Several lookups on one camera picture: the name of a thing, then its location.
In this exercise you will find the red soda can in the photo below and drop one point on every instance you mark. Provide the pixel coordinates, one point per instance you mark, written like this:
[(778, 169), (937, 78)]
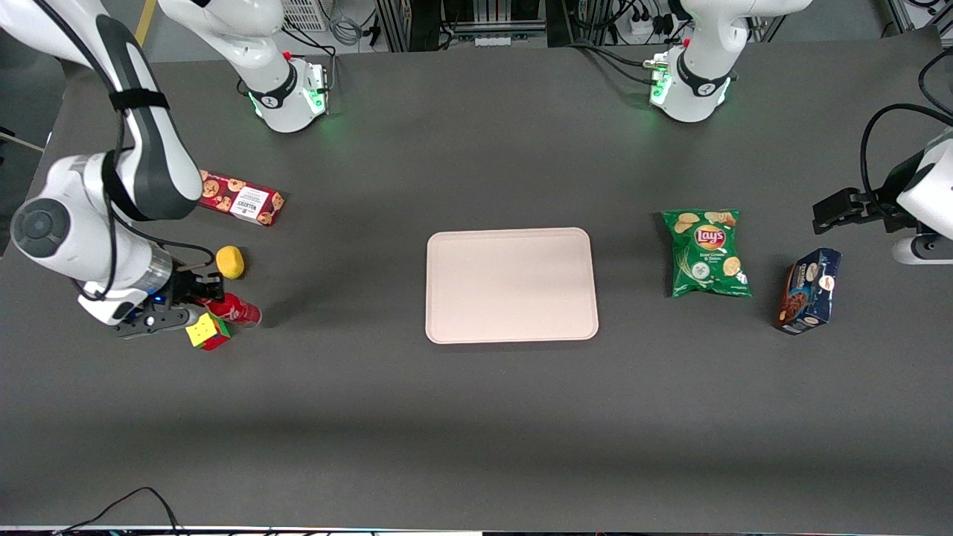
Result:
[(238, 311)]

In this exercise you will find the aluminium equipment rack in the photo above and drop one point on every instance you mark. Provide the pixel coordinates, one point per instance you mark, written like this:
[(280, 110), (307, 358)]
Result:
[(484, 18)]

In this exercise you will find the yellow lemon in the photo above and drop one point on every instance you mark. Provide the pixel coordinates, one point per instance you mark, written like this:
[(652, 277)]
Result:
[(230, 262)]

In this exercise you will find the pale rectangular plastic tray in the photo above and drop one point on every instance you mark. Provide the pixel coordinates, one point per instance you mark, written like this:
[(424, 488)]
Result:
[(512, 286)]

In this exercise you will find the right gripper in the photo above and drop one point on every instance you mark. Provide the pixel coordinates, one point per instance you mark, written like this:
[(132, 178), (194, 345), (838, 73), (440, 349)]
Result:
[(181, 287)]

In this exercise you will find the red walkers shortbread box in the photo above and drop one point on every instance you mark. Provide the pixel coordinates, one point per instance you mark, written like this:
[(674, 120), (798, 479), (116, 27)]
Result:
[(246, 201)]

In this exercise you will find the green lays chips bag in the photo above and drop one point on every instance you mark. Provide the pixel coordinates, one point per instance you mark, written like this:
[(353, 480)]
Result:
[(707, 253)]

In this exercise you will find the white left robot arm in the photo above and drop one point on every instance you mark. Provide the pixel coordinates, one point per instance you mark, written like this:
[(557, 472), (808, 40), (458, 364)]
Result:
[(696, 82)]

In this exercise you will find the white power strip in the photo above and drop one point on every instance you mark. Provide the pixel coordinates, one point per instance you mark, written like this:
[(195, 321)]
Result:
[(644, 28)]

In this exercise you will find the rubiks cube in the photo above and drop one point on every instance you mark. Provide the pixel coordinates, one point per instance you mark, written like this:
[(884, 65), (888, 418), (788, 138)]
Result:
[(202, 331)]

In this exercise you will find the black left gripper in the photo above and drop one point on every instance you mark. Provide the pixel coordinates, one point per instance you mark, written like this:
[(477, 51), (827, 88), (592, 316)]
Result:
[(875, 202)]

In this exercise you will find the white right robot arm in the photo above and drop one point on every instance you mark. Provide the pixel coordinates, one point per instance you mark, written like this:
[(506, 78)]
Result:
[(74, 223)]

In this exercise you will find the dark blue cookie box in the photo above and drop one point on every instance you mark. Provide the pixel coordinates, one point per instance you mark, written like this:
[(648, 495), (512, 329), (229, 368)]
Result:
[(810, 292)]

